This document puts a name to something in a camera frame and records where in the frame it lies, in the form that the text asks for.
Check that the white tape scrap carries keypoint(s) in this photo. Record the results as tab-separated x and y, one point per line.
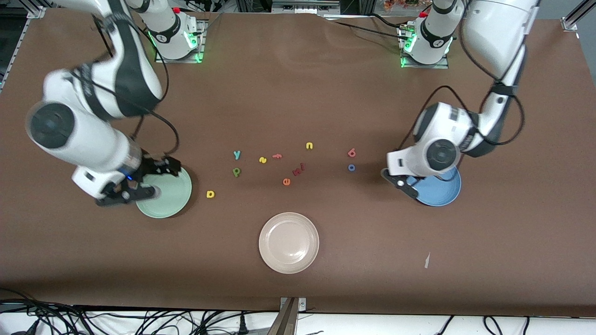
426	260

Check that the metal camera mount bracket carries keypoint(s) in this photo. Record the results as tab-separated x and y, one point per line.
288	321

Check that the aluminium frame rail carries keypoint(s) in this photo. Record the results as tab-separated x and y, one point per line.
302	5

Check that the pink foam letter b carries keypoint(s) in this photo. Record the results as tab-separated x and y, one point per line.
351	153

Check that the black power plug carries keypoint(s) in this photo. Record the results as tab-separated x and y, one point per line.
242	326

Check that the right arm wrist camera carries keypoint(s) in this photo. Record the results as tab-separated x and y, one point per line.
163	166

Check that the blue plate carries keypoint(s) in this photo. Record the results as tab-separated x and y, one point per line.
442	193

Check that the green plate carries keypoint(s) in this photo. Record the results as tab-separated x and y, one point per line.
174	197

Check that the beige plate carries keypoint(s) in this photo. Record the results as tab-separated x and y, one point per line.
288	243

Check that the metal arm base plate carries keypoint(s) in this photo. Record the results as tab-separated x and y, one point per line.
177	61
423	66

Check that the green foam letter p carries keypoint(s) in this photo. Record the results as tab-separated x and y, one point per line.
236	171

